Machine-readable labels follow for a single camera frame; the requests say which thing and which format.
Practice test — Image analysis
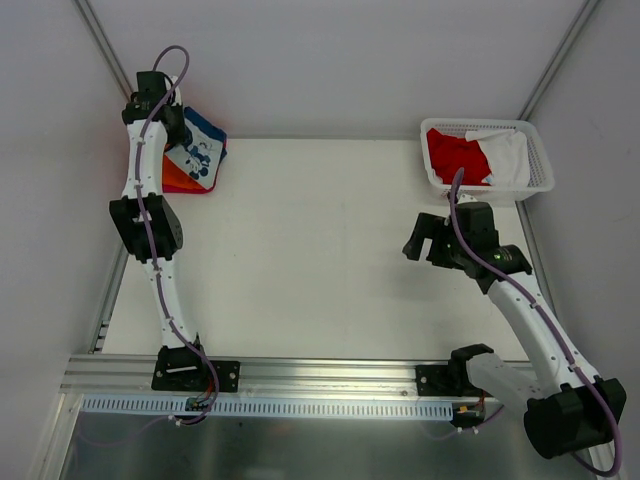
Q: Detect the pink folded t shirt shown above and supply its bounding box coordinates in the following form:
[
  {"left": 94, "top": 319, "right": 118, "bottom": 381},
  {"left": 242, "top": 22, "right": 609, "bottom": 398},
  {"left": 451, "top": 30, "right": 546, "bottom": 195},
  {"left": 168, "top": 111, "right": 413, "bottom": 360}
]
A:
[{"left": 164, "top": 141, "right": 227, "bottom": 194}]

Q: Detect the aluminium mounting rail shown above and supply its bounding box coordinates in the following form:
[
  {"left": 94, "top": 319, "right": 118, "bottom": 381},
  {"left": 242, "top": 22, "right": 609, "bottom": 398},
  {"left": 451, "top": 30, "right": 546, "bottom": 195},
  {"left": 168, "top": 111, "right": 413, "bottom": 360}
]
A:
[{"left": 59, "top": 353, "right": 446, "bottom": 400}]

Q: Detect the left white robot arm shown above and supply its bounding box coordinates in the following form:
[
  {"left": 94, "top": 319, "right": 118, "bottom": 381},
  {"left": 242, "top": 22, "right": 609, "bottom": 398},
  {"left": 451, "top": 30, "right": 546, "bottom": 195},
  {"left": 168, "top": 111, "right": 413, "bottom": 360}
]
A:
[{"left": 109, "top": 70, "right": 212, "bottom": 392}]

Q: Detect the red t shirt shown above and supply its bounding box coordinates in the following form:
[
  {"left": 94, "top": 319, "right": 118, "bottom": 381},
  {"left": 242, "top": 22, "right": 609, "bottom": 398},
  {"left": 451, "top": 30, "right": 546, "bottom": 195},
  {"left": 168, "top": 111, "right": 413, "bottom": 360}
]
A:
[{"left": 426, "top": 128, "right": 491, "bottom": 186}]

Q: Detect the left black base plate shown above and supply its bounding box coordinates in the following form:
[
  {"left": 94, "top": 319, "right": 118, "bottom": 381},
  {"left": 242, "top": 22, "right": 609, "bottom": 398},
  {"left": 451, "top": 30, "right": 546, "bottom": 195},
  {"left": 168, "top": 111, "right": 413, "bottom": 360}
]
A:
[{"left": 151, "top": 356, "right": 240, "bottom": 393}]

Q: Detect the orange folded t shirt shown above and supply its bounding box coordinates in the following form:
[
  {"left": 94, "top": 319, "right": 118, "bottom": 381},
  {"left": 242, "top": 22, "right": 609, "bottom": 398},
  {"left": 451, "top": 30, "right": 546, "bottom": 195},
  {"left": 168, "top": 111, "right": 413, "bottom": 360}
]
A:
[{"left": 162, "top": 156, "right": 209, "bottom": 194}]

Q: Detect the white plastic basket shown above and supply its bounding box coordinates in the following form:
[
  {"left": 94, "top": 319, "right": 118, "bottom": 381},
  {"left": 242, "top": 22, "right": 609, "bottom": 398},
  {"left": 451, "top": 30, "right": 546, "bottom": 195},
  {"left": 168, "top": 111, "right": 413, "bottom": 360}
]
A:
[{"left": 420, "top": 118, "right": 555, "bottom": 202}]

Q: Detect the white slotted cable duct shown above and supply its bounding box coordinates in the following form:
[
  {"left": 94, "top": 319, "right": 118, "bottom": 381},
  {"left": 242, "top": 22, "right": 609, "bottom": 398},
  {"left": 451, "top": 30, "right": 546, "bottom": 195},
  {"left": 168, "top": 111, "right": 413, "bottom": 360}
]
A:
[{"left": 80, "top": 394, "right": 454, "bottom": 422}]

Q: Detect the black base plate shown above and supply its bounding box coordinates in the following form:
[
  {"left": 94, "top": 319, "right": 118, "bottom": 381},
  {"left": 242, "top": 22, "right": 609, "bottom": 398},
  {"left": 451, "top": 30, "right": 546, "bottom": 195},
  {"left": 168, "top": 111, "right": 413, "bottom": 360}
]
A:
[
  {"left": 414, "top": 364, "right": 481, "bottom": 397},
  {"left": 151, "top": 356, "right": 240, "bottom": 393}
]

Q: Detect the white t shirt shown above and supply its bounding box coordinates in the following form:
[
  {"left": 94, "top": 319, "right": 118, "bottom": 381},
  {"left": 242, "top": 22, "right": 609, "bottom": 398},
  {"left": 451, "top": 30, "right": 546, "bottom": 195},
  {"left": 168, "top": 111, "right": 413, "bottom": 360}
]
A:
[{"left": 465, "top": 129, "right": 530, "bottom": 189}]

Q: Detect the blue t shirt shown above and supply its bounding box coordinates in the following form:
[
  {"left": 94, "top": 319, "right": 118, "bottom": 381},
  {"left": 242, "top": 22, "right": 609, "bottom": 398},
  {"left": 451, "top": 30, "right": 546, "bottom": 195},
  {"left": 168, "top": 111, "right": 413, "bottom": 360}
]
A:
[{"left": 165, "top": 107, "right": 227, "bottom": 190}]

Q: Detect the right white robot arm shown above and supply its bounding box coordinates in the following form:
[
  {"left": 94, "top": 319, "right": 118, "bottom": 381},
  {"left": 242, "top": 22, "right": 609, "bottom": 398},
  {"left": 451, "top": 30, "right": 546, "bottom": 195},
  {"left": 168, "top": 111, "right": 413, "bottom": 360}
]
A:
[{"left": 402, "top": 202, "right": 627, "bottom": 459}]

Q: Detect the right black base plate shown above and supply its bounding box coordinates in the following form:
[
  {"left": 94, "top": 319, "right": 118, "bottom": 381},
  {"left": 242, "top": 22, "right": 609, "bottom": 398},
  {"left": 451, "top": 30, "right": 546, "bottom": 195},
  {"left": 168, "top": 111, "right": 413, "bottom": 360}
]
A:
[{"left": 414, "top": 364, "right": 481, "bottom": 397}]

